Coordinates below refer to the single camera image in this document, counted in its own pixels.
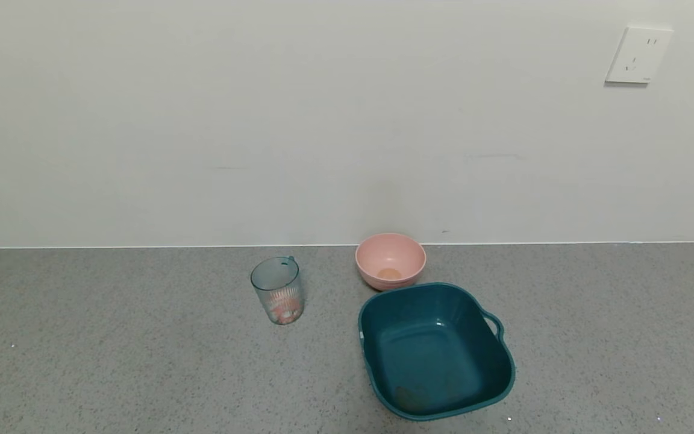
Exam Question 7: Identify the transparent teal ribbed cup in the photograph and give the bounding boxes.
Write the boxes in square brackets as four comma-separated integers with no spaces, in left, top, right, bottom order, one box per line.
[251,256,305,326]

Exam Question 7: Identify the white wall socket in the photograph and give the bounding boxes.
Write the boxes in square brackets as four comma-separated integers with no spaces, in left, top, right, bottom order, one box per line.
[604,25,674,85]

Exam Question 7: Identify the teal plastic basin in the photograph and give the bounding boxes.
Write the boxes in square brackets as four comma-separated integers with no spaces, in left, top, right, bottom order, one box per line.
[358,282,516,421]

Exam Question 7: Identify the pink bowl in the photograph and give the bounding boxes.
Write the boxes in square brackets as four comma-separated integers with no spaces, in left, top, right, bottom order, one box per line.
[355,233,427,291]

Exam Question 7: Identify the red white candy pieces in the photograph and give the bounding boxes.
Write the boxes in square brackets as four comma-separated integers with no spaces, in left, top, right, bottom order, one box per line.
[267,291,302,324]

